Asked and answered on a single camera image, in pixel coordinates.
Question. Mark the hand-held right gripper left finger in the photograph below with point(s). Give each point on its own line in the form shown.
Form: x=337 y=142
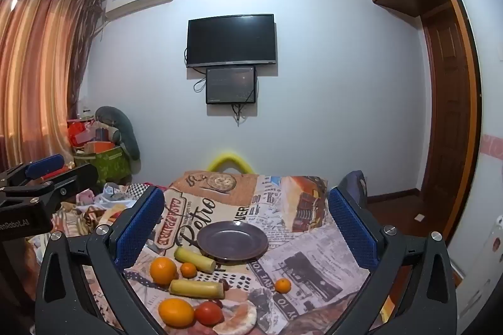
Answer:
x=139 y=227

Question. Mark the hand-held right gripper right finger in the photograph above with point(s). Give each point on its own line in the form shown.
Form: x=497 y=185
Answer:
x=351 y=231

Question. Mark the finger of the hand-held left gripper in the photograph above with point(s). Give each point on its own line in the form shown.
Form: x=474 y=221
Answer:
x=43 y=166
x=74 y=177

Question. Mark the large orange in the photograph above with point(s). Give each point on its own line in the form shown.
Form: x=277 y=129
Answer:
x=163 y=271
x=176 y=312

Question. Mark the yellow banana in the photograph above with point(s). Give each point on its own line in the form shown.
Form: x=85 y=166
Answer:
x=194 y=260

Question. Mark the small tangerine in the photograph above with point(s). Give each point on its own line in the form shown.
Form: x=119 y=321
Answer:
x=283 y=286
x=188 y=270

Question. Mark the yellow-green sugarcane piece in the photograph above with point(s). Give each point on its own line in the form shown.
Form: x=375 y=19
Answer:
x=196 y=288

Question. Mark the purple plate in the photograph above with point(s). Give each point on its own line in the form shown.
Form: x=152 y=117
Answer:
x=232 y=240

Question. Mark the red tomato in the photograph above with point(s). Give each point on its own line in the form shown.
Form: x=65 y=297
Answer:
x=209 y=313

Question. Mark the peeled pomelo piece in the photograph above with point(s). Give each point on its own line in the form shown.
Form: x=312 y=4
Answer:
x=237 y=321

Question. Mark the green patterned box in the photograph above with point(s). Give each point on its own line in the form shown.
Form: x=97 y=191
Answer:
x=108 y=164

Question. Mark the black and white checkered cloth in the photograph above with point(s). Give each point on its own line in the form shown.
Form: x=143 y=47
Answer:
x=139 y=189

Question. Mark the red gift boxes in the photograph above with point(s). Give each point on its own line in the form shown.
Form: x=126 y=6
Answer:
x=78 y=132

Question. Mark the printed newspaper-pattern tablecloth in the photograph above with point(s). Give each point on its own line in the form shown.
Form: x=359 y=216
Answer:
x=298 y=272

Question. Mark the grey plush pillow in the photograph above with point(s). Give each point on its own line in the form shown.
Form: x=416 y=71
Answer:
x=127 y=130

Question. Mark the orange striped curtain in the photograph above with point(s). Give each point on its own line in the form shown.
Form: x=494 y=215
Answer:
x=35 y=63

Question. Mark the small red jujube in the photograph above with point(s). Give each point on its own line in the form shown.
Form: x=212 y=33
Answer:
x=225 y=284
x=218 y=304

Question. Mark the brown wooden door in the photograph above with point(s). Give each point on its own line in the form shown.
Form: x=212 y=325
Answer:
x=448 y=115

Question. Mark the white sliding wardrobe door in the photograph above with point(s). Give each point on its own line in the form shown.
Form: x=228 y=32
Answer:
x=487 y=83

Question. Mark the small black wall monitor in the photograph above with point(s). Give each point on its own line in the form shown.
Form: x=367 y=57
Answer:
x=231 y=85

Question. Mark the black wall television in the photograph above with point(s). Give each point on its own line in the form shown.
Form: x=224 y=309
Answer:
x=231 y=41

